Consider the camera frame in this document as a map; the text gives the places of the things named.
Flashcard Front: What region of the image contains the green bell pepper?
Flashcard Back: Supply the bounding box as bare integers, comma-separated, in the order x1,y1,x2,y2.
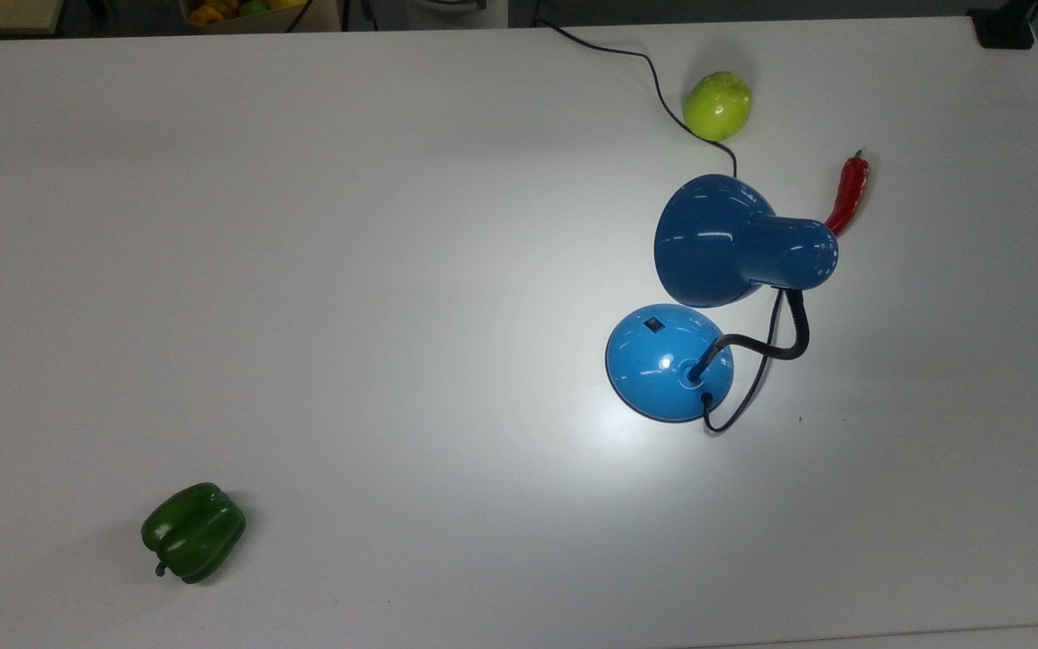
141,482,247,585

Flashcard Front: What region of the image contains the red chili pepper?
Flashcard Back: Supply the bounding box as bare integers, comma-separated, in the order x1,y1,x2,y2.
824,150,871,238

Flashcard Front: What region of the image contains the thin dark lamp power cable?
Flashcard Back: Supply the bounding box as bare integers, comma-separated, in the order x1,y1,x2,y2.
535,18,786,436

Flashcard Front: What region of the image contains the black desk clamp mount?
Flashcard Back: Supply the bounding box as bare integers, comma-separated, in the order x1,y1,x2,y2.
968,0,1038,50

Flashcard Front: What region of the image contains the cardboard box of fruit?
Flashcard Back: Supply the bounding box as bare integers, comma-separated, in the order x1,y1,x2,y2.
179,0,341,34

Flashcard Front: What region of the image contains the green apple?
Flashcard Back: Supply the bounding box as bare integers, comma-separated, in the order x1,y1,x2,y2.
683,71,753,142

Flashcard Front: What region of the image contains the blue gooseneck desk lamp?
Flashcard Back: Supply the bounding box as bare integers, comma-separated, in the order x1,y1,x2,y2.
605,173,840,425

